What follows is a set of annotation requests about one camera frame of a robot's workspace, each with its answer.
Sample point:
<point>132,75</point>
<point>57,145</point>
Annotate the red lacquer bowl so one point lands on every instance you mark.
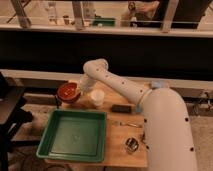
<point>68,92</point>

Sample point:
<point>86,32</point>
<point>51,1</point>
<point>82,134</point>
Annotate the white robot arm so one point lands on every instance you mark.
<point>168,134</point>

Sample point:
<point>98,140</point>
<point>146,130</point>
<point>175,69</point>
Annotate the green plastic tray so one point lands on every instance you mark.
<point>74,135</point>

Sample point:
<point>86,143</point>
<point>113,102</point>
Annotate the white paper cup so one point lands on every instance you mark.
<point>97,97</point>

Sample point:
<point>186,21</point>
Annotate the black rectangular sponge block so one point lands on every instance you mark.
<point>121,109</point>

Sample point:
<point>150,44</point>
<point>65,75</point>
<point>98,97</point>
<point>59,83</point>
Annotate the metal fork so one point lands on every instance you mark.
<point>128,124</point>

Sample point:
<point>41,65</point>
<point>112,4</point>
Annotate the blue scrub sponge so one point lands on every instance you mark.
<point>138,109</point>

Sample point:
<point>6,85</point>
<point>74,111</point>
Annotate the small metal cup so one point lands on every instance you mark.
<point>131,145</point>

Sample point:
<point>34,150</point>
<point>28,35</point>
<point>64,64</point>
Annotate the green box in background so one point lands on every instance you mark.
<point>105,22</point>

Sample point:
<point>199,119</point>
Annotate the black chair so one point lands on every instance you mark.
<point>12,117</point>

